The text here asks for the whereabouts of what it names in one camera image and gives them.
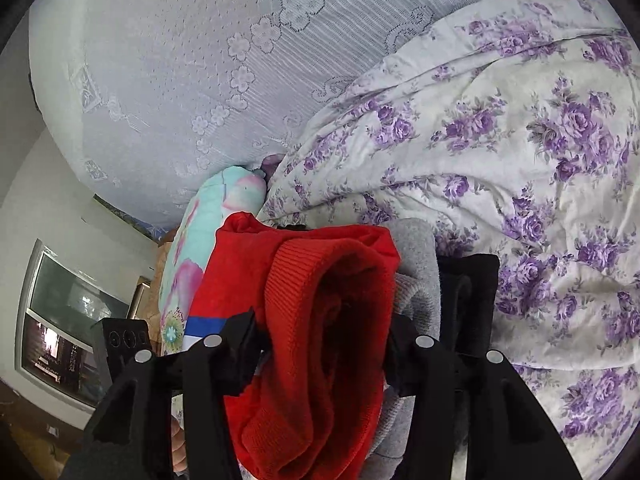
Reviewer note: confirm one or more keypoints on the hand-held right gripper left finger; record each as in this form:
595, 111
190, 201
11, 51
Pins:
235, 355

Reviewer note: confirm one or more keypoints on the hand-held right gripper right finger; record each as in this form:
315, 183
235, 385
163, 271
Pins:
425, 365

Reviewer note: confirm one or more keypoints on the red jacket with stripes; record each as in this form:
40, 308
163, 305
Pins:
300, 270

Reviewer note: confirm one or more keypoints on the folded grey pants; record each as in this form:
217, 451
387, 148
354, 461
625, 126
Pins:
417, 260

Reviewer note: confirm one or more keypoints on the person's left hand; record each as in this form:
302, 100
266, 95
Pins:
177, 440

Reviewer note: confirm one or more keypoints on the wooden bed headboard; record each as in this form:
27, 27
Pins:
140, 300

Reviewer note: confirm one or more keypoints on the window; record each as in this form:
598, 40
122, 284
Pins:
65, 320

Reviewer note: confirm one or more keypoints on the folded teal pink floral quilt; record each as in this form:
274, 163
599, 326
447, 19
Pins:
210, 210

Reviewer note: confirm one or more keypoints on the purple floral bedsheet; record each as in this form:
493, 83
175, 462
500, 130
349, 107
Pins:
500, 160

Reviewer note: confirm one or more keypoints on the white lace cover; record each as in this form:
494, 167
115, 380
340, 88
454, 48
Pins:
200, 60

